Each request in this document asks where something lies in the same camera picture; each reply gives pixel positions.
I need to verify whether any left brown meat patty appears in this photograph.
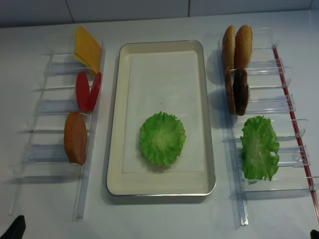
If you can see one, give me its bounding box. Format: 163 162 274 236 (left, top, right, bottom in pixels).
224 67 236 114

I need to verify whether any green lettuce leaf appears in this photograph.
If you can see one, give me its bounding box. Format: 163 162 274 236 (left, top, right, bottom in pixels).
139 112 186 166
240 116 280 181

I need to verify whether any right red tomato slice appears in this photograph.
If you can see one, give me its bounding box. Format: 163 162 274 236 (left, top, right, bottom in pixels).
88 72 102 112

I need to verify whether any right sesame bun top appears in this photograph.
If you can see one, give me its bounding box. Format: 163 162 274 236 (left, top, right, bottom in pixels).
234 25 253 69

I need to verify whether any red tomato slice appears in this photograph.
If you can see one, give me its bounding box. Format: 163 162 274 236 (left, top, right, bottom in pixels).
75 71 90 113
88 72 102 112

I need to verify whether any front yellow cheese slice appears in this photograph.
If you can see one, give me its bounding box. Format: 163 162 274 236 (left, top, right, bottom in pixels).
74 26 102 73

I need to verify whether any metal baking tray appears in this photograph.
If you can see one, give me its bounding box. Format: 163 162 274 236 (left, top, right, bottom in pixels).
106 40 216 196

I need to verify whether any sesame bun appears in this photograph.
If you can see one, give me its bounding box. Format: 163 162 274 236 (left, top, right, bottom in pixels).
222 25 235 70
234 25 253 69

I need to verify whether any left clear acrylic rack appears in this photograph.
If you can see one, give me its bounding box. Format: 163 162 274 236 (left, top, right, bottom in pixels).
8 50 98 221

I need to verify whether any left sesame bun top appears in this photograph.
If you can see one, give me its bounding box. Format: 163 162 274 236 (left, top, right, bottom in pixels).
222 25 235 70

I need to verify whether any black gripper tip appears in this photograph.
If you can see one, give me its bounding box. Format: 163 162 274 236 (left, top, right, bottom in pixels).
310 230 319 239
0 215 26 239

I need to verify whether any left red tomato slice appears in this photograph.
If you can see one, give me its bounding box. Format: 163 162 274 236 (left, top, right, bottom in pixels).
75 71 90 113

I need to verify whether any right clear acrylic rack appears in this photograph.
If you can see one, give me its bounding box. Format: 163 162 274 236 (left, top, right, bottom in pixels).
218 44 319 227

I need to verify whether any right dark meat patty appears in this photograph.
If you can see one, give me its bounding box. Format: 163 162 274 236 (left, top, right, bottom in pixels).
233 69 249 116

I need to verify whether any brown bun in left rack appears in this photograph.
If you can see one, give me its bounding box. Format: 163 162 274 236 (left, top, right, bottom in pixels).
64 112 88 165

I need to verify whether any clear acrylic rack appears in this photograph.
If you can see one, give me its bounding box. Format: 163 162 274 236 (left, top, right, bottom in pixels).
8 50 98 221
218 44 319 227

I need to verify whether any yellow cheese slice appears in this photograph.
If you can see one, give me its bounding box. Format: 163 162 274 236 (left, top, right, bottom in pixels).
74 26 102 73
74 54 96 76

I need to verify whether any black right gripper tip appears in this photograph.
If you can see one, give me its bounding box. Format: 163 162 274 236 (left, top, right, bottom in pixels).
310 230 319 239

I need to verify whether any black left gripper tip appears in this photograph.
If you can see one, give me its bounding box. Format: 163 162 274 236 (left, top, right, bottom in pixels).
0 215 26 239

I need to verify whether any rear yellow cheese slice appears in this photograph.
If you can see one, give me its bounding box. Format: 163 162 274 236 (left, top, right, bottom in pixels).
74 54 96 76

